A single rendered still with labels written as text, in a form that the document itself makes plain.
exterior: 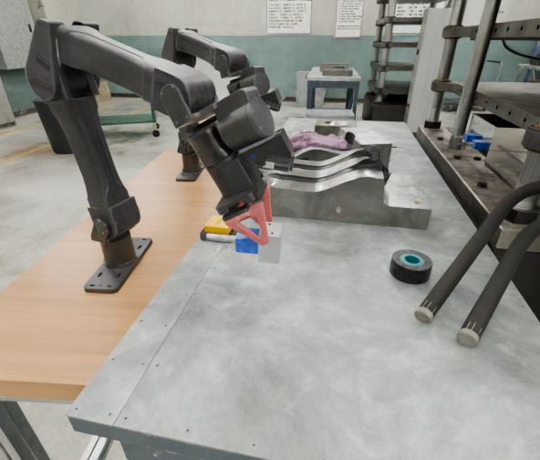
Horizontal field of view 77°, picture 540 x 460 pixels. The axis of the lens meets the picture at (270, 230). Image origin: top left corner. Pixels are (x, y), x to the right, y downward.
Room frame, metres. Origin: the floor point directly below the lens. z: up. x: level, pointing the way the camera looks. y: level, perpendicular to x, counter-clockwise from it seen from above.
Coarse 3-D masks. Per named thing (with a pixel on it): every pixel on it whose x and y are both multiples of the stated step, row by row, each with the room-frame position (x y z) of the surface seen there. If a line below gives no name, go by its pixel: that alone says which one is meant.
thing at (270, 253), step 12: (252, 228) 0.53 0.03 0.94; (276, 228) 0.51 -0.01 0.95; (216, 240) 0.51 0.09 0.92; (228, 240) 0.51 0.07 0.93; (240, 240) 0.49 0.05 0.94; (252, 240) 0.49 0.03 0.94; (276, 240) 0.48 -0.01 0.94; (240, 252) 0.49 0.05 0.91; (252, 252) 0.49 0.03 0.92; (264, 252) 0.48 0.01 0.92; (276, 252) 0.48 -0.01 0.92
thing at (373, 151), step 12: (348, 156) 1.02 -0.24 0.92; (360, 156) 0.98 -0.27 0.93; (372, 156) 0.96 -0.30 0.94; (300, 168) 1.01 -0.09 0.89; (312, 168) 1.03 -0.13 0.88; (324, 168) 1.02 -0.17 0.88; (348, 168) 0.91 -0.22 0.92; (360, 168) 0.87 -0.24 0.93; (372, 168) 0.87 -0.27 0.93; (384, 168) 0.87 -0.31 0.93; (300, 180) 0.93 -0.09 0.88; (312, 180) 0.93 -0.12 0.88; (324, 180) 0.91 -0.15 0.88; (384, 180) 0.88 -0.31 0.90
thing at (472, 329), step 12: (516, 252) 0.56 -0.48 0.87; (504, 264) 0.53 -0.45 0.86; (516, 264) 0.54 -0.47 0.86; (492, 276) 0.51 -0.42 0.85; (504, 276) 0.50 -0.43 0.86; (492, 288) 0.48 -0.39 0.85; (504, 288) 0.48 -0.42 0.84; (480, 300) 0.45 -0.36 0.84; (492, 300) 0.45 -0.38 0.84; (480, 312) 0.43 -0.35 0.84; (492, 312) 0.43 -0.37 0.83; (468, 324) 0.41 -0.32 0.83; (480, 324) 0.41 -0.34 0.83; (468, 336) 0.39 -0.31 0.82; (480, 336) 0.39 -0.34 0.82
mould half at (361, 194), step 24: (336, 168) 0.96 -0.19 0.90; (288, 192) 0.85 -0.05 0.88; (312, 192) 0.83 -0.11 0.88; (336, 192) 0.82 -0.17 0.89; (360, 192) 0.81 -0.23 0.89; (384, 192) 0.88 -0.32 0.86; (408, 192) 0.88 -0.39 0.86; (288, 216) 0.85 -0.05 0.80; (312, 216) 0.83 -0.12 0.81; (336, 216) 0.82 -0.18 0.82; (360, 216) 0.81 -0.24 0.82; (384, 216) 0.79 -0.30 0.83; (408, 216) 0.78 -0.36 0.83
